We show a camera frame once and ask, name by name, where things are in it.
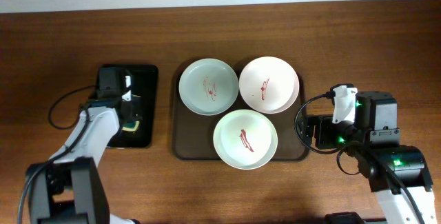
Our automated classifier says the pale green dirty plate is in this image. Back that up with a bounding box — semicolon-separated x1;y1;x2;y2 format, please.
178;59;239;116

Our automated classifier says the white plate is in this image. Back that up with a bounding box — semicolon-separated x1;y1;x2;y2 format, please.
213;110;278;170

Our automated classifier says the pink dirty plate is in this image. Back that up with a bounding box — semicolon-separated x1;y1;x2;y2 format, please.
239;57;300;114

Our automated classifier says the yellow green sponge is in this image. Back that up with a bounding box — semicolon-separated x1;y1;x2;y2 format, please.
122;121;140;132

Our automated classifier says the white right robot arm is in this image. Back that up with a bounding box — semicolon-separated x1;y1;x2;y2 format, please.
294;85;437;223

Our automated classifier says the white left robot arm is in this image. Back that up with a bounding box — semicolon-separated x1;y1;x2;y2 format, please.
17;67;142;223

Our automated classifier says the dark brown serving tray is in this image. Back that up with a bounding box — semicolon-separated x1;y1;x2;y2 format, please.
172;59;309;162

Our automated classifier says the black sponge tray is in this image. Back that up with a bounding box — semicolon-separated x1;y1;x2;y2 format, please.
90;64;158;149

